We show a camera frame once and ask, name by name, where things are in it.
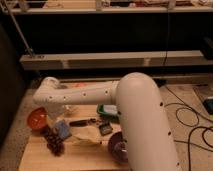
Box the blue sponge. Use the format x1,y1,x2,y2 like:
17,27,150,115
54,120,71,140

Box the red bowl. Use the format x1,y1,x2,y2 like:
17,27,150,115
27,107,47,130

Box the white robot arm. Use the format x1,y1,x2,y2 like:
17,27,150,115
34,72,182,171

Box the purple bowl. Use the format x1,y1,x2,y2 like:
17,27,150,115
107,132,128,163

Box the wooden cutting board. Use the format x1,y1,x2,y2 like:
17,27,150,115
19,105,129,171

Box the bunch of dark grapes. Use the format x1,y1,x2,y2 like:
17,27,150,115
42,129,64,156

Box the green plastic tray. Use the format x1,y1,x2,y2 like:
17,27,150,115
97,105,118,117

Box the small dark box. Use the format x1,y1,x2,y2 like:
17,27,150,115
99,122,113,136

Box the white cloth in tray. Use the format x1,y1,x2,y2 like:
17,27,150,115
104,105,117,114

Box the black handled knife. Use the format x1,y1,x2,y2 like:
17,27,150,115
69,118,99,127

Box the black floor cables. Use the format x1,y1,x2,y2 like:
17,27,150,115
163,84,213,171

